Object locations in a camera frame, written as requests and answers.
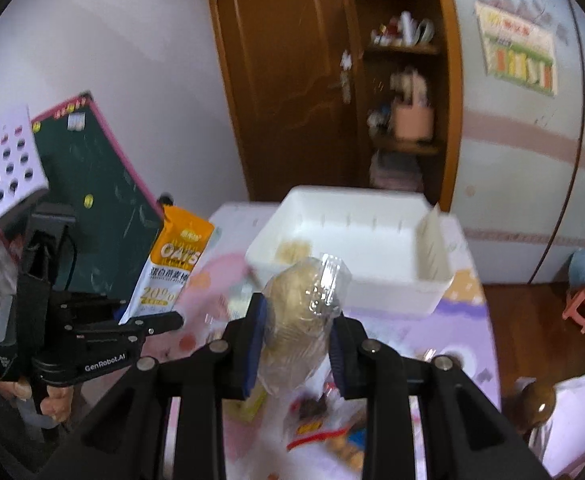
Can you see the white bottle on shelf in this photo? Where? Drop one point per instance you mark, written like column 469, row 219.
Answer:
column 408, row 29

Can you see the pink plastic stool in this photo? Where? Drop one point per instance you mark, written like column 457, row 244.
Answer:
column 575, row 307

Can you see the clear-wrapped beige pastry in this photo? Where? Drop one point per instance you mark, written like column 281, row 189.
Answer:
column 292, row 251

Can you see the blue yellow snack packet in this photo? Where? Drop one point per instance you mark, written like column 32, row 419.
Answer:
column 349, row 447

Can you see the orange white oats bar packet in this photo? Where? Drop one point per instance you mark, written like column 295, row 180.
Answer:
column 176, row 252

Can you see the white perforated board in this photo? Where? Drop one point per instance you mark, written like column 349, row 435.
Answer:
column 22, row 177

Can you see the white plastic organizer bin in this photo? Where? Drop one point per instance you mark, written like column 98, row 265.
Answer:
column 391, row 242

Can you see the round clear-wrapped pastry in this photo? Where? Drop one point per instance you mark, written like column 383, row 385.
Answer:
column 303, row 302

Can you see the white sliding wardrobe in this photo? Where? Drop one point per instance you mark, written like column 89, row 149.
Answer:
column 520, row 191

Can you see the colourful wall poster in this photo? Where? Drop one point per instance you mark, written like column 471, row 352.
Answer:
column 516, row 50

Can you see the stack of folded cloths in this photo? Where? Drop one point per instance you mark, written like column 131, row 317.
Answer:
column 393, row 171

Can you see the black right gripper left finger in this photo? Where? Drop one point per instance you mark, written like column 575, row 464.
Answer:
column 124, row 436

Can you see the white pillow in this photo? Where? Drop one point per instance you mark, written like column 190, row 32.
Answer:
column 559, row 443

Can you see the green chalkboard pink frame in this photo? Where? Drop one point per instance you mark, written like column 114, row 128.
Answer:
column 116, row 217

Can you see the silver door handle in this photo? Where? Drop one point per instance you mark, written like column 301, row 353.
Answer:
column 345, row 82

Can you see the brown wooden corner shelf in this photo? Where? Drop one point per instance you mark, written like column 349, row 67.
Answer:
column 380, row 58

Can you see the pink cartoon bed sheet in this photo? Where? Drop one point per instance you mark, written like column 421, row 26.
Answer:
column 308, row 382

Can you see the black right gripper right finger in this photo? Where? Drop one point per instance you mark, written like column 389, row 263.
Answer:
column 465, row 436

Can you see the pink storage basket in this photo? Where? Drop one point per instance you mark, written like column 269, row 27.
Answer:
column 412, row 115

